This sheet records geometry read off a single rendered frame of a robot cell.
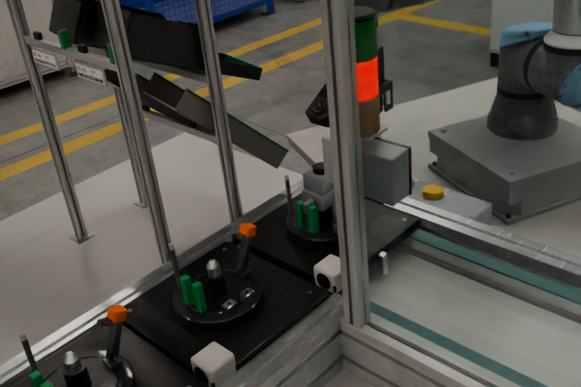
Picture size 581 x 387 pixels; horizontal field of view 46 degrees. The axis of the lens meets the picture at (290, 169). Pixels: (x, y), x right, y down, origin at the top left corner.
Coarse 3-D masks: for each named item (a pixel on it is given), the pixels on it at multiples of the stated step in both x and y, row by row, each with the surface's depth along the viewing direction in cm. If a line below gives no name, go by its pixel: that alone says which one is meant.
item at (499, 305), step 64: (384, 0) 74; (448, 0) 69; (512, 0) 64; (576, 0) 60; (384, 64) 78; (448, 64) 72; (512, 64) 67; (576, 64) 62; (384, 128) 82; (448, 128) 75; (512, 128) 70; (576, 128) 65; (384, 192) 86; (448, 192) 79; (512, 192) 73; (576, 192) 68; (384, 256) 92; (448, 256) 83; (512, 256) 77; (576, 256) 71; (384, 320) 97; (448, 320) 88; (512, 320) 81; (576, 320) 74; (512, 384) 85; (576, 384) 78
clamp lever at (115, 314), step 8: (112, 312) 91; (120, 312) 91; (104, 320) 91; (112, 320) 91; (120, 320) 92; (112, 328) 92; (120, 328) 93; (112, 336) 92; (120, 336) 93; (112, 344) 92; (112, 352) 93; (112, 360) 93
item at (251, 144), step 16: (160, 80) 131; (160, 96) 132; (176, 96) 134; (192, 96) 122; (192, 112) 123; (208, 112) 125; (208, 128) 126; (240, 128) 131; (240, 144) 132; (256, 144) 134; (272, 144) 137; (272, 160) 138
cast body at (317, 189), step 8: (312, 168) 118; (320, 168) 116; (304, 176) 117; (312, 176) 116; (320, 176) 115; (304, 184) 117; (312, 184) 116; (320, 184) 115; (328, 184) 116; (304, 192) 117; (312, 192) 117; (320, 192) 116; (328, 192) 116; (304, 200) 118; (312, 200) 116; (320, 200) 116; (328, 200) 117; (304, 208) 116; (320, 208) 116
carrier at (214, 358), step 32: (224, 256) 118; (160, 288) 112; (192, 288) 100; (224, 288) 105; (256, 288) 106; (288, 288) 108; (320, 288) 108; (128, 320) 105; (160, 320) 104; (192, 320) 101; (224, 320) 100; (256, 320) 102; (288, 320) 102; (192, 352) 98; (224, 352) 94; (256, 352) 97
